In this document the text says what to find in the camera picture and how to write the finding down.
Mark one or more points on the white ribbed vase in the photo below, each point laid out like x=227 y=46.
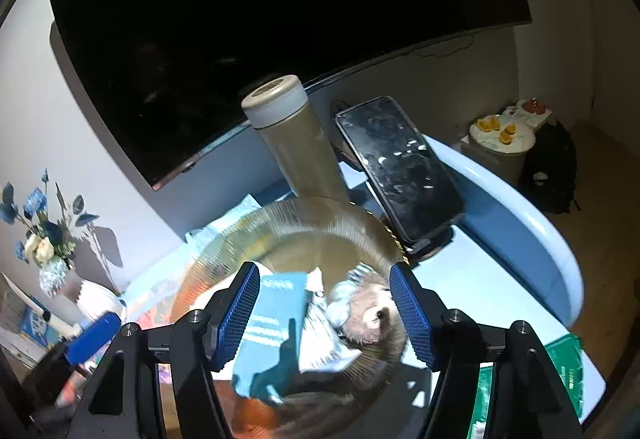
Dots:
x=95 y=299

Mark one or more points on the black backpack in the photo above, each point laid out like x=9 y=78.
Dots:
x=550 y=169

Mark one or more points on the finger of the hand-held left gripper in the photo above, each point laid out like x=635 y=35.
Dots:
x=95 y=334

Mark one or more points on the white paper wrapper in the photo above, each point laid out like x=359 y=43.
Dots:
x=320 y=334

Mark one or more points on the brown plush toy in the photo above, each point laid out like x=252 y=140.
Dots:
x=372 y=314

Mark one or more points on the beige thermos bottle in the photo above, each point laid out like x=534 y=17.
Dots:
x=300 y=144

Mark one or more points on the blue and white flower bouquet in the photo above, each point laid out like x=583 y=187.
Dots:
x=37 y=209

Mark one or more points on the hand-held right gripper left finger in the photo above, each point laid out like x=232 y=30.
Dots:
x=240 y=314

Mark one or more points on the row of books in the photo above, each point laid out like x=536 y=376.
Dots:
x=30 y=324

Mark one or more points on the black flat screen television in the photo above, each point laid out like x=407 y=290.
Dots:
x=250 y=19

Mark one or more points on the blue packet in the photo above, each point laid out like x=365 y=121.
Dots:
x=272 y=319

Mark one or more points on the white desk lamp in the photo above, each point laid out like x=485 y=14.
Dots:
x=50 y=319

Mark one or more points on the clear plastic packet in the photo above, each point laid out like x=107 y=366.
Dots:
x=220 y=229

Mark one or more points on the plate of oranges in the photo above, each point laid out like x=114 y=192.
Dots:
x=500 y=159

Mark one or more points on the black smartphone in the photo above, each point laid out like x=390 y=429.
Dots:
x=400 y=169

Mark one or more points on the orange slices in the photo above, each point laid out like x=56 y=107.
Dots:
x=507 y=134

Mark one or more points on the white plush toy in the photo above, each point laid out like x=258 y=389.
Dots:
x=345 y=291

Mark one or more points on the black phone stand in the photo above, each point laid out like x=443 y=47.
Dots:
x=430 y=244

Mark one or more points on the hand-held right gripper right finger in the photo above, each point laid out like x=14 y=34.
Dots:
x=412 y=314

